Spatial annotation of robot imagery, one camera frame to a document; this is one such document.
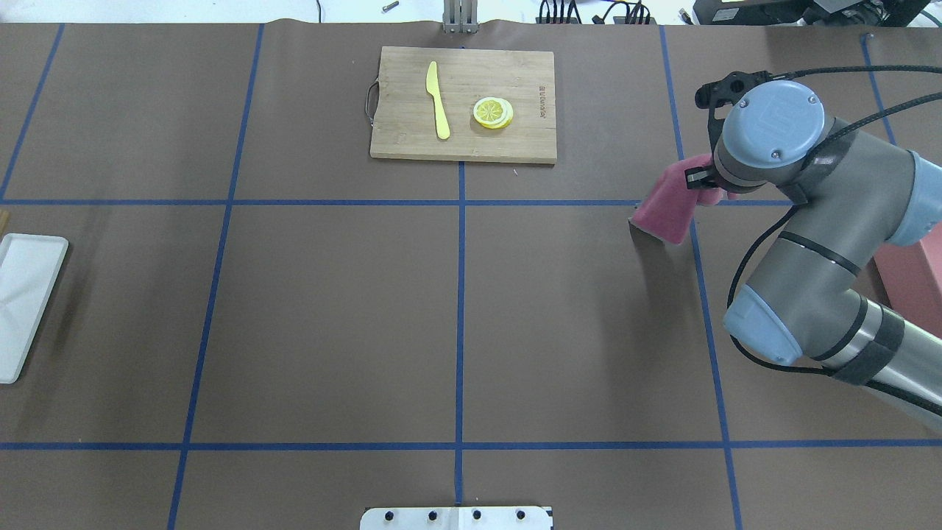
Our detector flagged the pink and grey cleaning cloth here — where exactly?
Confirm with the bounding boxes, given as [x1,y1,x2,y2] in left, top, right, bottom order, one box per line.
[629,154,739,245]

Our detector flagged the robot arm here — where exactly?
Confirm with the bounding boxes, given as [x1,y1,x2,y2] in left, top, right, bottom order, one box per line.
[685,71,941,431]

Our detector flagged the black device at table edge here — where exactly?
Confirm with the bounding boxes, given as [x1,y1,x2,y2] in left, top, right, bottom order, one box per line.
[693,1,932,27]

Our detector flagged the yellow lemon slices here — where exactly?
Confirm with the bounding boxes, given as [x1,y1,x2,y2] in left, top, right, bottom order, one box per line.
[473,96,514,130]

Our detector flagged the pink plastic bin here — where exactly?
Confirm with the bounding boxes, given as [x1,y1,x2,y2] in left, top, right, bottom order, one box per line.
[874,225,941,338]

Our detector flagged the yellow plastic knife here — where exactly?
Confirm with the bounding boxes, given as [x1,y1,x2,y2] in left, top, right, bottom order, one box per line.
[425,60,451,141]

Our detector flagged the bamboo cutting board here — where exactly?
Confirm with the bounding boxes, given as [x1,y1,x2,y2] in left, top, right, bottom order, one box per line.
[369,45,558,165]

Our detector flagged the white rectangular tray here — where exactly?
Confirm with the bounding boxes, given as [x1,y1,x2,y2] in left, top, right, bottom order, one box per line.
[1,233,68,384]

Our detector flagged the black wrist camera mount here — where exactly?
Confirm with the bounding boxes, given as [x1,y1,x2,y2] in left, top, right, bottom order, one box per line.
[694,71,773,151]

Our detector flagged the black cable bundle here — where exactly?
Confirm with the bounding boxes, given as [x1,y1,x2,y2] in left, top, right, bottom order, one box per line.
[536,0,657,25]

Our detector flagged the grey metal camera post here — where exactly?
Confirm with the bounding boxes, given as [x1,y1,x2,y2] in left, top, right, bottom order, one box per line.
[443,0,480,34]

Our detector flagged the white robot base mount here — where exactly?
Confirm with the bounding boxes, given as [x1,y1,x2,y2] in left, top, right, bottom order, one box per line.
[359,506,555,529]

